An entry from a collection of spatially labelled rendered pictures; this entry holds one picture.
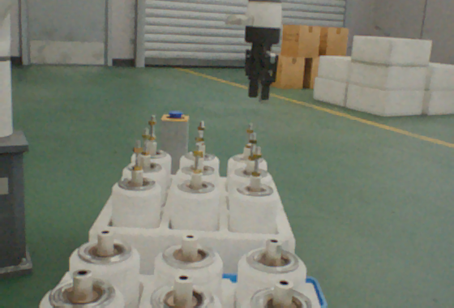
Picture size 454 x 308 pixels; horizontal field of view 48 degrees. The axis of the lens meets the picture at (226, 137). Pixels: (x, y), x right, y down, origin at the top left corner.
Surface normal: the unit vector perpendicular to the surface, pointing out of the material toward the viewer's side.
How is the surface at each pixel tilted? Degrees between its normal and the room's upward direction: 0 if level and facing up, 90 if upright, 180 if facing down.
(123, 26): 90
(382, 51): 90
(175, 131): 90
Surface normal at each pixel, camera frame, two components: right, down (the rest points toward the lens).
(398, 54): 0.46, 0.22
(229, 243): 0.02, 0.22
